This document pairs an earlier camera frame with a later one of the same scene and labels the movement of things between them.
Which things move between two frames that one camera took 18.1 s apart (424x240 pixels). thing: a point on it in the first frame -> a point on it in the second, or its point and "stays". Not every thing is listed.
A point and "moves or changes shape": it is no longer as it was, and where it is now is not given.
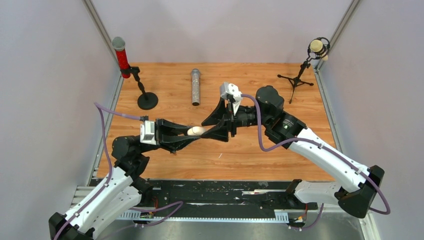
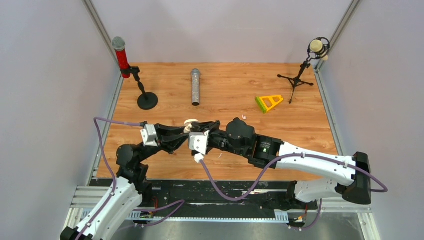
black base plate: x=214 y=195 stays
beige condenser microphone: x=317 y=46 stays
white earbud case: x=195 y=131 moves or changes shape
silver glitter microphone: x=195 y=87 stays
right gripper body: x=232 y=122 -> x=217 y=137
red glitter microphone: x=119 y=44 stays
